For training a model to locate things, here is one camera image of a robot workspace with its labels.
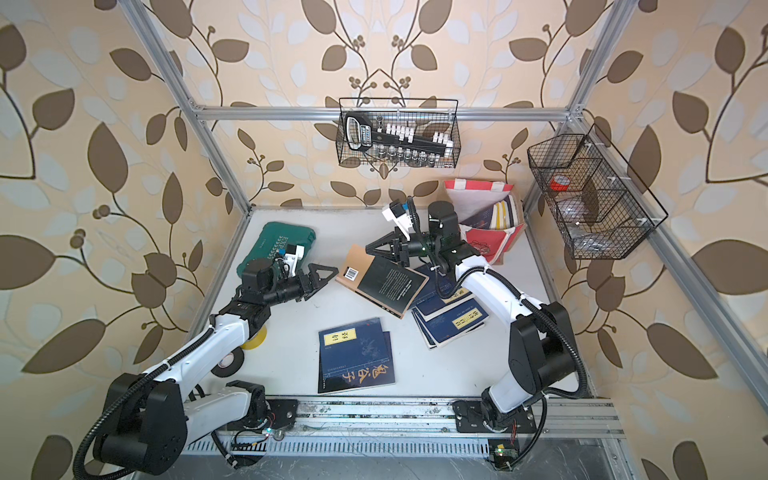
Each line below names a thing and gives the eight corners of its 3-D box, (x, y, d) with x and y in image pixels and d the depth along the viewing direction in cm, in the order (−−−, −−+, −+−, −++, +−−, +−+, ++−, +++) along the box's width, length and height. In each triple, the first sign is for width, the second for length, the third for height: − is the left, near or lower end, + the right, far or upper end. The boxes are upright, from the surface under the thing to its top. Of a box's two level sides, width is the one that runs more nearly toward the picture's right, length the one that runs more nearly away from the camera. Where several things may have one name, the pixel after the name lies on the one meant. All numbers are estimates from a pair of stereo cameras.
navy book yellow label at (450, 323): (427, 351, 85) (428, 347, 83) (410, 314, 92) (411, 310, 90) (490, 324, 90) (492, 321, 88) (469, 292, 97) (470, 287, 95)
